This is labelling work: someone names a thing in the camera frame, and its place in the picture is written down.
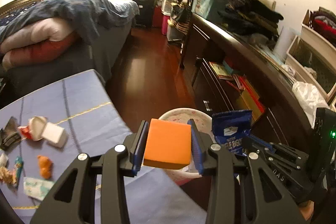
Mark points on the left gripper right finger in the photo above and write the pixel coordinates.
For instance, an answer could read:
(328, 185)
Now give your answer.
(243, 188)

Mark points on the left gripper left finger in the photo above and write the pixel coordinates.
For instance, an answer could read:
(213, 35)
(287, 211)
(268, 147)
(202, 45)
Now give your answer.
(72, 198)

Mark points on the teal wet wipes pack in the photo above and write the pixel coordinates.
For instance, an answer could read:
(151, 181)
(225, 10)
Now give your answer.
(36, 188)

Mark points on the orange peel piece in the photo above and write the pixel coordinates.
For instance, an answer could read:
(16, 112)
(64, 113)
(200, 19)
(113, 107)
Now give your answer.
(45, 166)

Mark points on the small colourful candy wrapper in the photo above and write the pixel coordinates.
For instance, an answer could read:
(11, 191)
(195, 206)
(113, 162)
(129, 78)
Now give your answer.
(18, 166)

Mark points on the small white box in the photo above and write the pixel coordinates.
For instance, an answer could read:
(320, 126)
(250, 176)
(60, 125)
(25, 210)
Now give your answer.
(55, 135)

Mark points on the beige tissue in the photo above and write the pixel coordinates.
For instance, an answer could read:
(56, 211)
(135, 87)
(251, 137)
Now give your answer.
(8, 176)

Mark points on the blue snack bag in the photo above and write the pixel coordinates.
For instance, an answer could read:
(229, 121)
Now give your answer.
(230, 127)

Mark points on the orange block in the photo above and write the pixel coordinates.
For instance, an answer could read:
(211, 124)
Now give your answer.
(168, 145)

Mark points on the white plastic bag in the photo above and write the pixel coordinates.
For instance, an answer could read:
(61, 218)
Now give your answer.
(309, 98)

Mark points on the blue checked tablecloth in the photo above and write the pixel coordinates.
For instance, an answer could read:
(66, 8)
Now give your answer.
(81, 106)

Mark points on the red white crushed cup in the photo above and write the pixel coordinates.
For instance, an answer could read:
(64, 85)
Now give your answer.
(33, 131)

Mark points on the dark foil wrapper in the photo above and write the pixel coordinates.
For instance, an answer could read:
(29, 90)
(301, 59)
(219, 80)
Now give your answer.
(10, 134)

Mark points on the white storage rack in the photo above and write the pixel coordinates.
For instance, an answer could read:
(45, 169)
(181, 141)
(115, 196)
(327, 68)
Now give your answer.
(312, 53)

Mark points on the dark wooden dresser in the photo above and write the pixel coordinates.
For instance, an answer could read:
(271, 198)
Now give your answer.
(226, 73)

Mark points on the bed with dark headboard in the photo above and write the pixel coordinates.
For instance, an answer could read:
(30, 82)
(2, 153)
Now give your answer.
(81, 56)

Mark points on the pink and red folded quilt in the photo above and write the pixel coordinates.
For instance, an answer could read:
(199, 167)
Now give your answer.
(37, 43)

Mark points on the blue patterned duvet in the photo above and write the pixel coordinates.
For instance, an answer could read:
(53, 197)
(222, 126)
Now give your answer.
(83, 15)

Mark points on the pile of clothes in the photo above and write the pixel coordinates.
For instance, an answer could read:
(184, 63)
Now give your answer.
(241, 17)

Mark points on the pink storage box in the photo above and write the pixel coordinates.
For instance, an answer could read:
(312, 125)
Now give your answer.
(160, 20)

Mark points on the black suitcase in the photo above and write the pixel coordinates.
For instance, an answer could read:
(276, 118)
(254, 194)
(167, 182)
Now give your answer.
(146, 12)

